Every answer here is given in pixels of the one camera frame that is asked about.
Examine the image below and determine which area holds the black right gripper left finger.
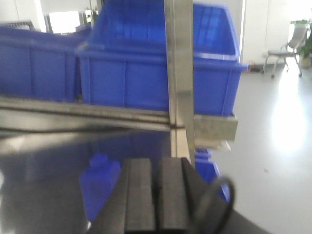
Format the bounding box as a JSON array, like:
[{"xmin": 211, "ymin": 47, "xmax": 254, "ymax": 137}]
[{"xmin": 89, "ymin": 158, "xmax": 156, "ymax": 234}]

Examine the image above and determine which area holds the blue plastic bottle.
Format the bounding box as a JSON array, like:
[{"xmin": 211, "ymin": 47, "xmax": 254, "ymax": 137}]
[{"xmin": 79, "ymin": 154, "xmax": 121, "ymax": 222}]

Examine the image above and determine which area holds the steel shelf rack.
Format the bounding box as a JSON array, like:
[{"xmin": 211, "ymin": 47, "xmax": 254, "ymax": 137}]
[{"xmin": 0, "ymin": 0, "xmax": 238, "ymax": 163}]

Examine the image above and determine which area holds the blue bin left on shelf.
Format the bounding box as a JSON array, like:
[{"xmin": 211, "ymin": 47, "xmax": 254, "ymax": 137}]
[{"xmin": 0, "ymin": 27, "xmax": 85, "ymax": 102}]

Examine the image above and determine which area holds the grey office chair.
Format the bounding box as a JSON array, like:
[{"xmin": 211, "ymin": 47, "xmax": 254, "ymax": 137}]
[{"xmin": 261, "ymin": 23, "xmax": 309, "ymax": 78}]

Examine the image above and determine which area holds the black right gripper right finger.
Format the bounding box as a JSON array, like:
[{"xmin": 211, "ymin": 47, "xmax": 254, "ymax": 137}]
[{"xmin": 157, "ymin": 157, "xmax": 204, "ymax": 234}]

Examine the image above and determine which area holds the blue bin upper nested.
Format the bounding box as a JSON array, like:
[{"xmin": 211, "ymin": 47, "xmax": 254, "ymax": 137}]
[{"xmin": 87, "ymin": 0, "xmax": 240, "ymax": 61}]

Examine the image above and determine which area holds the blue bin lower right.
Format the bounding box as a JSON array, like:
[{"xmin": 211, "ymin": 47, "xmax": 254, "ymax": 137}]
[{"xmin": 195, "ymin": 159, "xmax": 230, "ymax": 202}]

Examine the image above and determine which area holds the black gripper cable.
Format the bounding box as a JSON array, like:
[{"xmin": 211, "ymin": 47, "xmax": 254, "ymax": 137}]
[{"xmin": 195, "ymin": 175, "xmax": 236, "ymax": 234}]

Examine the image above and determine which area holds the blue bin behind post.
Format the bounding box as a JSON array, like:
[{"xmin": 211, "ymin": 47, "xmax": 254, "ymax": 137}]
[{"xmin": 75, "ymin": 46, "xmax": 247, "ymax": 117}]

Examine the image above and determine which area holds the green potted plant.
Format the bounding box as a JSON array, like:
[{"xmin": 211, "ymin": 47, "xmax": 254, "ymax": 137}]
[{"xmin": 297, "ymin": 20, "xmax": 312, "ymax": 68}]

